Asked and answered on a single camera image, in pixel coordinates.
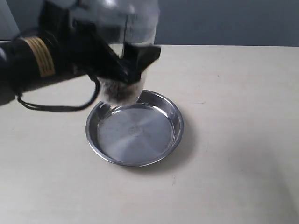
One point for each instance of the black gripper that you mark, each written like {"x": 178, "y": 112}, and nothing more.
{"x": 76, "y": 41}

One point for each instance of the round steel tray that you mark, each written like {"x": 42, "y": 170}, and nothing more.
{"x": 135, "y": 135}

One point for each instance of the clear plastic shaker bottle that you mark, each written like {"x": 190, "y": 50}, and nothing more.
{"x": 119, "y": 21}

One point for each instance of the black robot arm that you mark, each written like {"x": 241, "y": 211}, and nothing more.
{"x": 27, "y": 63}

